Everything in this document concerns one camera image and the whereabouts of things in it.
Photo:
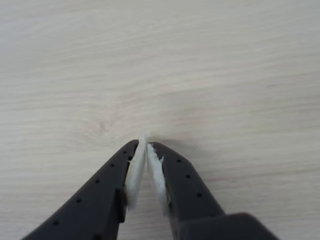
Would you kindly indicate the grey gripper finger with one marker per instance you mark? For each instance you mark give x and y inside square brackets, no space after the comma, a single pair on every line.
[95,195]
[190,195]

